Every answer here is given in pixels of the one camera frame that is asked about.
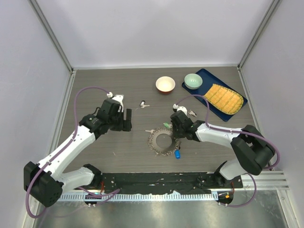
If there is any red white bowl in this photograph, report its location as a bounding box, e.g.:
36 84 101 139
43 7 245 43
155 76 176 95

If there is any metal key organizer disc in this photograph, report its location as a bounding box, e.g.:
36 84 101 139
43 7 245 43
147 127 181 156

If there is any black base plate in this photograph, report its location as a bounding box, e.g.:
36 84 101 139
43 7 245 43
100 172 243 195

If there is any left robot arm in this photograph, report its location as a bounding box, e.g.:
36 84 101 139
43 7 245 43
24 95 132 208

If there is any blue key tag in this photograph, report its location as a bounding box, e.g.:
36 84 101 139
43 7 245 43
174 150 181 159

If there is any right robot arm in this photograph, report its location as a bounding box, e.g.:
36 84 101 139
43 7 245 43
171 111 276 188

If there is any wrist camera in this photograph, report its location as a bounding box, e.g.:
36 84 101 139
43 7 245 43
107 92 124 113
172 104 188 115

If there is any key with black-white tag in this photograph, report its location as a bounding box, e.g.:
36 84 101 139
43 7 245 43
140 100 150 108

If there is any key with black tag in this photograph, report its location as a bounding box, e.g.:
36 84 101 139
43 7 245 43
188 110 197 117

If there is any light green bowl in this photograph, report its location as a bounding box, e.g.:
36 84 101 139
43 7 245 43
184 73 203 90

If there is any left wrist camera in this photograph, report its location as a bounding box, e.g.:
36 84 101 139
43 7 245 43
107 92 124 113

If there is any yellow woven mat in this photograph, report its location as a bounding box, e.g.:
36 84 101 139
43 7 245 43
204 84 244 115

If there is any white slotted cable duct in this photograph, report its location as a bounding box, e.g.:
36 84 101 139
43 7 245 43
58 191 218 202

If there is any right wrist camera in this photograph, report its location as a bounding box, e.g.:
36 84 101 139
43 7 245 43
172 104 188 115

